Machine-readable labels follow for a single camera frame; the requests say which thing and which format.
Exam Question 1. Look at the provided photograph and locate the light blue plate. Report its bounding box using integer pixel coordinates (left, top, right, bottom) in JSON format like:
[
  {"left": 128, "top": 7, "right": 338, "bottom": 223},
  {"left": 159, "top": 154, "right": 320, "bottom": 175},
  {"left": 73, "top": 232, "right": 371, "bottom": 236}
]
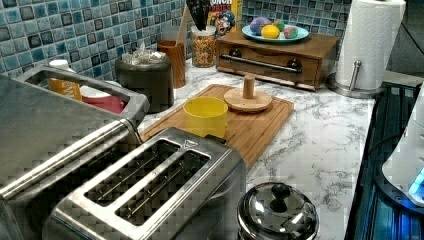
[{"left": 241, "top": 23, "right": 310, "bottom": 44}]

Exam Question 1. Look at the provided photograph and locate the dark grey tea bag canister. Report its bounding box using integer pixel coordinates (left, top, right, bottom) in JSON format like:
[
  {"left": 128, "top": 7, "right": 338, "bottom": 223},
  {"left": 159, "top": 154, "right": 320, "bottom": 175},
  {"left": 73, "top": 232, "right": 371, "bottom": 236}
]
[{"left": 115, "top": 49, "right": 174, "bottom": 113}]

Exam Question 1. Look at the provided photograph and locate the wooden drawer box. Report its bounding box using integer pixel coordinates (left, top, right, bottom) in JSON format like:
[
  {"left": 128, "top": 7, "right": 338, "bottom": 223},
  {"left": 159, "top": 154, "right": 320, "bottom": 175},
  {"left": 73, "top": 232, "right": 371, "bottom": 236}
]
[{"left": 216, "top": 32, "right": 339, "bottom": 91}]

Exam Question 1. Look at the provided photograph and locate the cereal box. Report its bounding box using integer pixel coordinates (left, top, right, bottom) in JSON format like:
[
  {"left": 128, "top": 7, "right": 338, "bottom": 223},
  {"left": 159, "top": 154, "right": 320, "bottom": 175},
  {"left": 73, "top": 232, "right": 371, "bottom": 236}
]
[{"left": 207, "top": 0, "right": 243, "bottom": 37}]

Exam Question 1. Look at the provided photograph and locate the wooden utensil holder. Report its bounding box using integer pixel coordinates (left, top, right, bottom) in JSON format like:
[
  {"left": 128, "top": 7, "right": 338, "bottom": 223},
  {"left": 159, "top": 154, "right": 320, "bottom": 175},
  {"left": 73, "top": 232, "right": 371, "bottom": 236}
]
[{"left": 158, "top": 40, "right": 186, "bottom": 89}]

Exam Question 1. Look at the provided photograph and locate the purple toy fruit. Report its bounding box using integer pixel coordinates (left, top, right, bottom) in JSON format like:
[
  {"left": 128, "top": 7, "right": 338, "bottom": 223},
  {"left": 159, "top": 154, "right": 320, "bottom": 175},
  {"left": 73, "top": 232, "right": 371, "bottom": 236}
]
[{"left": 249, "top": 17, "right": 271, "bottom": 35}]

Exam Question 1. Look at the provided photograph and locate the yellow cup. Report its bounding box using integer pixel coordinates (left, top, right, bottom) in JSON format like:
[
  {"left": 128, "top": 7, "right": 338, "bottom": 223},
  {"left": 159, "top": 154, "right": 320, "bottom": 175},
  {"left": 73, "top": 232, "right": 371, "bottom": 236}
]
[{"left": 183, "top": 97, "right": 228, "bottom": 138}]

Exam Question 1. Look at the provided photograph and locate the green toy fruit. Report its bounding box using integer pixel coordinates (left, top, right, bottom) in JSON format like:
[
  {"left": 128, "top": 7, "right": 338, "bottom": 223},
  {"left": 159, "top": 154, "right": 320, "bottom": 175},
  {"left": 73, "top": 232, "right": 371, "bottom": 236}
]
[{"left": 274, "top": 20, "right": 285, "bottom": 31}]

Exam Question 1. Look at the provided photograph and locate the clear jar of cereal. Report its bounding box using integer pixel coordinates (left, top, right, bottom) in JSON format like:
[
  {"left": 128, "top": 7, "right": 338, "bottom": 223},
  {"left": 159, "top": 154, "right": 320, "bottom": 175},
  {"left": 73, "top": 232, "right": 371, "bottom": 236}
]
[{"left": 191, "top": 25, "right": 216, "bottom": 67}]

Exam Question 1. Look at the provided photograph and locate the steel paper towel holder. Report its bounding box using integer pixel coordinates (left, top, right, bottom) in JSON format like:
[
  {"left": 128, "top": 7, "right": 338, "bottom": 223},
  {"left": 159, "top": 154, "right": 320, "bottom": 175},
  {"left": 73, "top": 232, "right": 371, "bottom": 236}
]
[{"left": 325, "top": 60, "right": 385, "bottom": 99}]

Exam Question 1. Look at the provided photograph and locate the red toy strawberry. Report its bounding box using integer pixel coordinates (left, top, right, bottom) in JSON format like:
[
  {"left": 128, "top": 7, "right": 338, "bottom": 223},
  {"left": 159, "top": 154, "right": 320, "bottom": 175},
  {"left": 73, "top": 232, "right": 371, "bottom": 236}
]
[{"left": 284, "top": 27, "right": 298, "bottom": 39}]

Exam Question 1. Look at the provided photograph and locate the steel kettle with black knob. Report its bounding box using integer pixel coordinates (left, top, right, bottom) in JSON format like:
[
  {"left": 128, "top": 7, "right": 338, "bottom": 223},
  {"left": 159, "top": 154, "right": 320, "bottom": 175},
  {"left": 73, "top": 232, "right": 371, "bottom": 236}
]
[{"left": 237, "top": 182, "right": 319, "bottom": 240}]

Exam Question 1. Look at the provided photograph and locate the yellow toy lemon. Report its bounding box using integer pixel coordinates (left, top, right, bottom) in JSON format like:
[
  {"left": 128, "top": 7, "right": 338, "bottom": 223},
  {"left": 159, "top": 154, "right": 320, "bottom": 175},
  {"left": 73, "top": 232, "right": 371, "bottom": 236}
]
[{"left": 261, "top": 24, "right": 280, "bottom": 39}]

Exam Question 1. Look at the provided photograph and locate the orange bottle with white cap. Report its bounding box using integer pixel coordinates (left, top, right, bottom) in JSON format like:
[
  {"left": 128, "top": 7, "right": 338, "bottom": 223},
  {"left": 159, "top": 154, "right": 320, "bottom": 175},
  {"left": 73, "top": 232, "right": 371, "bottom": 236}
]
[{"left": 48, "top": 59, "right": 82, "bottom": 100}]

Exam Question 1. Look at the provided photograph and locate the wooden spoon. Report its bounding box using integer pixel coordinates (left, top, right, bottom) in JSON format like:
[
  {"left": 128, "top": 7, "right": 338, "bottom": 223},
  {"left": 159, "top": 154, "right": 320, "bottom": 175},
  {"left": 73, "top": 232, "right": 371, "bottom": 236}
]
[{"left": 175, "top": 6, "right": 190, "bottom": 45}]

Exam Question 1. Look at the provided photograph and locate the silver toaster oven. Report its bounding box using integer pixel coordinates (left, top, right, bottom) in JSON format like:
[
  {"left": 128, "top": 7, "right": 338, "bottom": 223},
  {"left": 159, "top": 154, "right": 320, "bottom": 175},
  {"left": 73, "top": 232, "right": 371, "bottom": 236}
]
[{"left": 0, "top": 65, "right": 149, "bottom": 240}]

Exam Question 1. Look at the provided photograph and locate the bamboo cutting board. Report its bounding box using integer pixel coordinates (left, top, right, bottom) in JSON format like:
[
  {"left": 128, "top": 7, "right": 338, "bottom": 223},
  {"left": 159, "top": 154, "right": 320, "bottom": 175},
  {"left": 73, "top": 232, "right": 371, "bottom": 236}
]
[{"left": 140, "top": 97, "right": 294, "bottom": 170}]

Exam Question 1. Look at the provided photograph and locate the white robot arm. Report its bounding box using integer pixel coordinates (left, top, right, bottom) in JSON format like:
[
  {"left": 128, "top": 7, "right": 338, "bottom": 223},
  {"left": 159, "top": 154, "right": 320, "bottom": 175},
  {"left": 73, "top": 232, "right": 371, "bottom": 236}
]
[{"left": 382, "top": 87, "right": 424, "bottom": 207}]

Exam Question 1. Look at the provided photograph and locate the round wooden lid with knob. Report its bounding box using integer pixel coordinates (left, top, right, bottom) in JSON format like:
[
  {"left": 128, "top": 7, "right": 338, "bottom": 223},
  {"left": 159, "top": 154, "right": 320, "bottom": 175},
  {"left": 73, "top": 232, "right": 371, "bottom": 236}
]
[{"left": 224, "top": 75, "right": 272, "bottom": 112}]

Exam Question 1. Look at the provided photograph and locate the silver two-slot toaster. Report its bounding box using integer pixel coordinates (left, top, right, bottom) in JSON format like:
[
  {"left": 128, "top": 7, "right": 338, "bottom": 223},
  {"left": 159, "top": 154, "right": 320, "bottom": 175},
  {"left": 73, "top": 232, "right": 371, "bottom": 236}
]
[{"left": 42, "top": 127, "right": 246, "bottom": 240}]

